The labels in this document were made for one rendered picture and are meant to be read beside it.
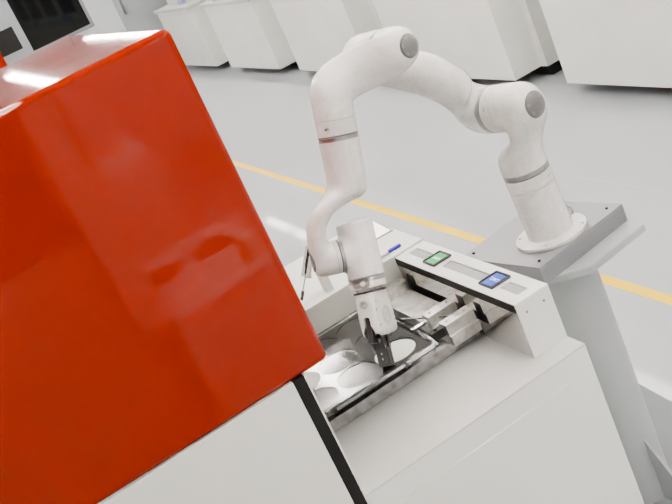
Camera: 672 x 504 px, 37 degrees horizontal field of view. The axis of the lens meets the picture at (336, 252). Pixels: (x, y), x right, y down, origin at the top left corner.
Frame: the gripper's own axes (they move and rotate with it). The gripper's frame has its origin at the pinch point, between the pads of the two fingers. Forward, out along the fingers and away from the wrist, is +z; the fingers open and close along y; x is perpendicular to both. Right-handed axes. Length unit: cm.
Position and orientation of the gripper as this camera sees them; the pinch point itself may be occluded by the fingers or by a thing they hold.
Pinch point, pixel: (385, 357)
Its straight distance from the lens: 226.4
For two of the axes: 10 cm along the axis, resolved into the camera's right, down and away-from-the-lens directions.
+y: 4.4, -0.8, 8.9
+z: 2.3, 9.7, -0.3
